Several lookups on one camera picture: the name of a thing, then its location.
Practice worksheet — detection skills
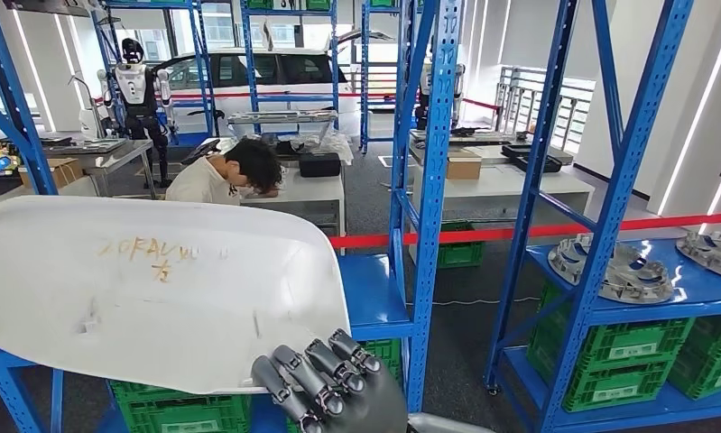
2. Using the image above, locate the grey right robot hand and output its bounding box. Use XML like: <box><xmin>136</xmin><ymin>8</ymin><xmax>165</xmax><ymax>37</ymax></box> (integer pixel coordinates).
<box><xmin>250</xmin><ymin>327</ymin><xmax>411</xmax><ymax>433</ymax></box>

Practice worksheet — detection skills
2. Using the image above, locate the large white plastic shell part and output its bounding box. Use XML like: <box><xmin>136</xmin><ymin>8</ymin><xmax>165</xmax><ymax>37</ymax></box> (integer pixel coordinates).
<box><xmin>0</xmin><ymin>195</ymin><xmax>353</xmax><ymax>397</ymax></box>

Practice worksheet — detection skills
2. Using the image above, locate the blue steel shelf rack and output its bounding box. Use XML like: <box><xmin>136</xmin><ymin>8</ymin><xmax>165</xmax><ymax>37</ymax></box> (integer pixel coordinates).
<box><xmin>239</xmin><ymin>0</ymin><xmax>341</xmax><ymax>137</ymax></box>
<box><xmin>358</xmin><ymin>0</ymin><xmax>436</xmax><ymax>155</ymax></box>
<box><xmin>484</xmin><ymin>0</ymin><xmax>721</xmax><ymax>433</ymax></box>
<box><xmin>89</xmin><ymin>0</ymin><xmax>219</xmax><ymax>148</ymax></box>
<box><xmin>0</xmin><ymin>0</ymin><xmax>464</xmax><ymax>433</ymax></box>

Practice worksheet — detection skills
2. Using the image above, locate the white desk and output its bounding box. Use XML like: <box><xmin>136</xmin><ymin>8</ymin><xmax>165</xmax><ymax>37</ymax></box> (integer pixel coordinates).
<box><xmin>240</xmin><ymin>166</ymin><xmax>347</xmax><ymax>240</ymax></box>
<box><xmin>409</xmin><ymin>143</ymin><xmax>596</xmax><ymax>267</ymax></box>
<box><xmin>0</xmin><ymin>174</ymin><xmax>101</xmax><ymax>211</ymax></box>

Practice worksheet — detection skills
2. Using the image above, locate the black case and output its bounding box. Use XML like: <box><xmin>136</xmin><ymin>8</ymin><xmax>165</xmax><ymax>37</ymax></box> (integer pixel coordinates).
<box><xmin>298</xmin><ymin>152</ymin><xmax>343</xmax><ymax>180</ymax></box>

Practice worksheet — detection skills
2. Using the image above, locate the cardboard box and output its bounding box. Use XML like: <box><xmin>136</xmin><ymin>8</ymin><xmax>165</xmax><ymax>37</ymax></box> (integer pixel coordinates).
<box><xmin>17</xmin><ymin>157</ymin><xmax>85</xmax><ymax>190</ymax></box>
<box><xmin>444</xmin><ymin>149</ymin><xmax>484</xmax><ymax>181</ymax></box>

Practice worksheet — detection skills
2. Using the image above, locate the person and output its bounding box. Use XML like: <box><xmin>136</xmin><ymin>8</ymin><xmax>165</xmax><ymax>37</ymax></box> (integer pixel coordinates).
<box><xmin>164</xmin><ymin>137</ymin><xmax>284</xmax><ymax>207</ymax></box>

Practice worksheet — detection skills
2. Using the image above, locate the silver metal panel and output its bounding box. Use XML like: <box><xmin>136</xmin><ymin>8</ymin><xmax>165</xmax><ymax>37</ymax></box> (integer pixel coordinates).
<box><xmin>226</xmin><ymin>109</ymin><xmax>339</xmax><ymax>143</ymax></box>

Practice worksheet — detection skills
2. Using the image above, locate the silver wheel hub cover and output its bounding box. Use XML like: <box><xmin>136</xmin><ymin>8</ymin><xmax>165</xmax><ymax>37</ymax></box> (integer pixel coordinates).
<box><xmin>547</xmin><ymin>233</ymin><xmax>676</xmax><ymax>306</ymax></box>
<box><xmin>675</xmin><ymin>229</ymin><xmax>721</xmax><ymax>283</ymax></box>

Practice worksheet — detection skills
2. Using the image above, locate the black plastic tray stack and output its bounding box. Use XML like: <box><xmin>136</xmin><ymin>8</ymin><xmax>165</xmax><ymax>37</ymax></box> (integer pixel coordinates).
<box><xmin>499</xmin><ymin>142</ymin><xmax>575</xmax><ymax>174</ymax></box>

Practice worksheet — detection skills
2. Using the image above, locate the white car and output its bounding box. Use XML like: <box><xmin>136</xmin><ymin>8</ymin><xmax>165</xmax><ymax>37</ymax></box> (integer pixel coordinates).
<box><xmin>154</xmin><ymin>46</ymin><xmax>361</xmax><ymax>121</ymax></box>

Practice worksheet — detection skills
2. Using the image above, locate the white black humanoid robot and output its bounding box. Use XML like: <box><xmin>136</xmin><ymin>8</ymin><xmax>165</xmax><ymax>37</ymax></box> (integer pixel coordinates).
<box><xmin>96</xmin><ymin>37</ymin><xmax>177</xmax><ymax>188</ymax></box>
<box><xmin>415</xmin><ymin>61</ymin><xmax>467</xmax><ymax>132</ymax></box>

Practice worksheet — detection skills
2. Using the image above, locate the steel table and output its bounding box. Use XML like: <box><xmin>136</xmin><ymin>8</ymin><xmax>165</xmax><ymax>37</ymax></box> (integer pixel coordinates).
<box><xmin>42</xmin><ymin>138</ymin><xmax>159</xmax><ymax>199</ymax></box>

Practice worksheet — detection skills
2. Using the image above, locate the red barrier belt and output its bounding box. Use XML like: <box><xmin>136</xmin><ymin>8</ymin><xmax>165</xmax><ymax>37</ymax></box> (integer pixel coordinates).
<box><xmin>328</xmin><ymin>211</ymin><xmax>721</xmax><ymax>251</ymax></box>

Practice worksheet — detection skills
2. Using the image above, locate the metal railing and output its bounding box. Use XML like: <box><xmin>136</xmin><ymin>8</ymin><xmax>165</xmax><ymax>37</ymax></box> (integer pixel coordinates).
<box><xmin>493</xmin><ymin>64</ymin><xmax>598</xmax><ymax>153</ymax></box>

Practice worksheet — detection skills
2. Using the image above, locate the white floor cable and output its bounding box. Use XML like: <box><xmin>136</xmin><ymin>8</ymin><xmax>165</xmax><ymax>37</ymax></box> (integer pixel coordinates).
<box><xmin>402</xmin><ymin>295</ymin><xmax>545</xmax><ymax>308</ymax></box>

